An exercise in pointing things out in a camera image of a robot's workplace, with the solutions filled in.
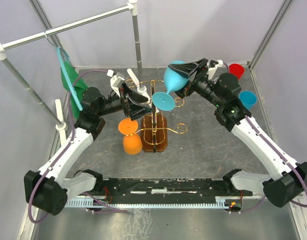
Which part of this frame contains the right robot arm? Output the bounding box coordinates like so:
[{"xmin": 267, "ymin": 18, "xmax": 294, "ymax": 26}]
[{"xmin": 167, "ymin": 58, "xmax": 307, "ymax": 208}]

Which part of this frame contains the silver clothes rail frame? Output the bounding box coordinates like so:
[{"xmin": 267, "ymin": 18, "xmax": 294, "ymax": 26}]
[{"xmin": 0, "ymin": 0, "xmax": 162, "ymax": 150}]

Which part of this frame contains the light blue back glass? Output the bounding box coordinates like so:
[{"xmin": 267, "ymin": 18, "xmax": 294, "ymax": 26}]
[{"xmin": 152, "ymin": 66, "xmax": 189, "ymax": 111}]

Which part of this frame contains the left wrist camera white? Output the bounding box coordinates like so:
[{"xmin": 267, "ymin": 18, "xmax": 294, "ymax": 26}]
[{"xmin": 107, "ymin": 69, "xmax": 125, "ymax": 97}]

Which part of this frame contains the blue clothes hanger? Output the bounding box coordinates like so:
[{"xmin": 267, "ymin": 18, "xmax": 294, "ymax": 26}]
[{"xmin": 54, "ymin": 46, "xmax": 84, "ymax": 111}]

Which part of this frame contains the red wine glass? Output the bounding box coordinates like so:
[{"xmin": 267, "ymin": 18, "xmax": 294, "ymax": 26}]
[{"xmin": 229, "ymin": 63, "xmax": 245, "ymax": 80}]

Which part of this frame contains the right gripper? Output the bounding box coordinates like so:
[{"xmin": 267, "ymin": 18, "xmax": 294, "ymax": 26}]
[{"xmin": 165, "ymin": 57, "xmax": 224, "ymax": 108}]

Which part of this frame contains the orange wine glass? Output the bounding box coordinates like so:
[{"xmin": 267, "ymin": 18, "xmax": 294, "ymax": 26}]
[{"xmin": 118, "ymin": 117, "xmax": 143, "ymax": 155}]

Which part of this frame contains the brown wooden rack base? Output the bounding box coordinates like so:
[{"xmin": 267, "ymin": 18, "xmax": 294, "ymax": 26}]
[{"xmin": 140, "ymin": 113, "xmax": 168, "ymax": 153}]

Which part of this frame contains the blue front wine glass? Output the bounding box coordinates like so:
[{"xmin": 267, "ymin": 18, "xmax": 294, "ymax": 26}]
[{"xmin": 238, "ymin": 91, "xmax": 258, "ymax": 110}]

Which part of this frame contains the gold wire glass rack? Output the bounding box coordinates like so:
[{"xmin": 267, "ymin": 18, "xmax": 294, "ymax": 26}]
[{"xmin": 125, "ymin": 78, "xmax": 189, "ymax": 154}]

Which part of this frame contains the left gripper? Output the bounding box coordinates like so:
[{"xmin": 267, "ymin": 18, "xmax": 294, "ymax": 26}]
[{"xmin": 97, "ymin": 81, "xmax": 154, "ymax": 121}]

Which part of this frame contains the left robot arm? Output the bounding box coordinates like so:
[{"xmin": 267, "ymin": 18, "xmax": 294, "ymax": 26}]
[{"xmin": 24, "ymin": 82, "xmax": 152, "ymax": 217}]

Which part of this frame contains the green cloth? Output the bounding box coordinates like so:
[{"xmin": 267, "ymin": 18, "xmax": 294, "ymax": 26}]
[{"xmin": 63, "ymin": 61, "xmax": 88, "ymax": 119}]

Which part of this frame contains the light blue cable duct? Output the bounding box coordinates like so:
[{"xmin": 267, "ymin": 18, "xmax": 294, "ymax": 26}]
[{"xmin": 65, "ymin": 196, "xmax": 229, "ymax": 210}]

